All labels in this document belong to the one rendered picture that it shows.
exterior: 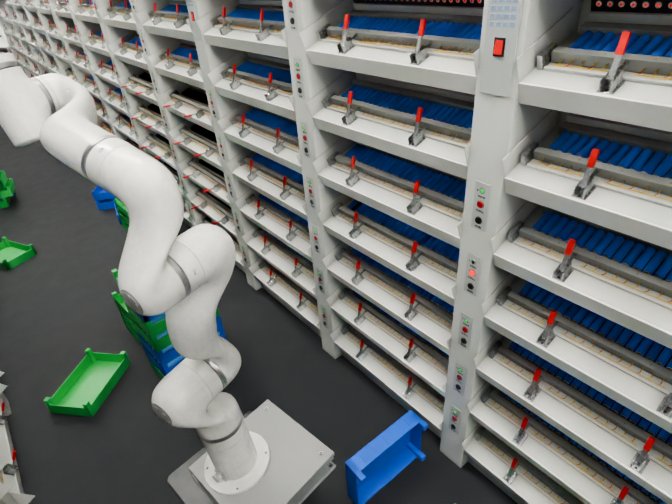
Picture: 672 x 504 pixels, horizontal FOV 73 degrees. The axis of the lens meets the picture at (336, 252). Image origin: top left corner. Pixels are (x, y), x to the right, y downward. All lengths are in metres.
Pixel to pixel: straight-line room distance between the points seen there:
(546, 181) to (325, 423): 1.27
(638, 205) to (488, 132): 0.32
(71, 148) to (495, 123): 0.81
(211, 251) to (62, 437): 1.50
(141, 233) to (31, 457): 1.55
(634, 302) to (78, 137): 1.08
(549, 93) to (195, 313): 0.79
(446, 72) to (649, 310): 0.64
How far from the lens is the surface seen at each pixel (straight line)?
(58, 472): 2.14
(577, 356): 1.22
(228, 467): 1.38
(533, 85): 0.98
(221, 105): 2.14
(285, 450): 1.45
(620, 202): 1.00
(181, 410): 1.12
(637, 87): 0.95
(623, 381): 1.20
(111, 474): 2.03
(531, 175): 1.06
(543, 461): 1.51
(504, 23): 1.00
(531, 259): 1.14
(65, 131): 0.92
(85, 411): 2.24
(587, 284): 1.10
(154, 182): 0.78
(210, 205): 2.81
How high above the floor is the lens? 1.54
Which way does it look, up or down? 33 degrees down
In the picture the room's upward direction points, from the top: 5 degrees counter-clockwise
